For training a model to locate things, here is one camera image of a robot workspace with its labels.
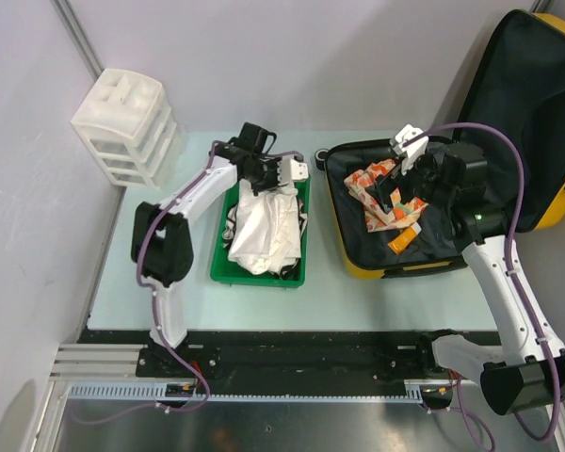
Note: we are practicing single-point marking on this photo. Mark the orange pill bottle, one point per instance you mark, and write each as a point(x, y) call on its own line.
point(405, 238)

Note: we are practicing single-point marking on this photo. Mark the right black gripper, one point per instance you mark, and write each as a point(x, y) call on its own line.
point(385, 184)

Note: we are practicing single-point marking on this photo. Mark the orange floral cloth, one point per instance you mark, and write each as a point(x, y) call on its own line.
point(383, 211)

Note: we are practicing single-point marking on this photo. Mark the black white striped garment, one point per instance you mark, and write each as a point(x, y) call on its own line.
point(301, 221)

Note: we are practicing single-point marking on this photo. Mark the aluminium frame rail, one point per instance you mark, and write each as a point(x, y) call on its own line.
point(111, 373)

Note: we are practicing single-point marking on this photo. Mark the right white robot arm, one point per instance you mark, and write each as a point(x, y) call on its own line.
point(528, 369)

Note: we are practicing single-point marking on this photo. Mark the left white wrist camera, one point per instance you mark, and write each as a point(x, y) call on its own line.
point(292, 171)

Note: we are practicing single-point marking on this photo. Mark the yellow Pikachu hard-shell suitcase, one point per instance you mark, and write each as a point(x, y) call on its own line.
point(503, 167)

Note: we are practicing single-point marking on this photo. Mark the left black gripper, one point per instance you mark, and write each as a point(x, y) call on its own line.
point(258, 188)

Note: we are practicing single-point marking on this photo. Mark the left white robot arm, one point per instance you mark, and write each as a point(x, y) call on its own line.
point(162, 246)

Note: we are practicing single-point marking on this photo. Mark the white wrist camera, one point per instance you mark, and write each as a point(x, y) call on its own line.
point(408, 145)
point(292, 171)

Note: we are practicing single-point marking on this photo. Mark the green plastic tray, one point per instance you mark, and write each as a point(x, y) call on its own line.
point(227, 272)

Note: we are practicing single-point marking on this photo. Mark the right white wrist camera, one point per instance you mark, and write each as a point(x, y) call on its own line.
point(408, 145)

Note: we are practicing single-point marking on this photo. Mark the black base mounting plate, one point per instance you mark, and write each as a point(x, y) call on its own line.
point(285, 363)

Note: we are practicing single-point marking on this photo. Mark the white plastic drawer organizer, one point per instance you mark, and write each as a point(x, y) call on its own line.
point(127, 124)

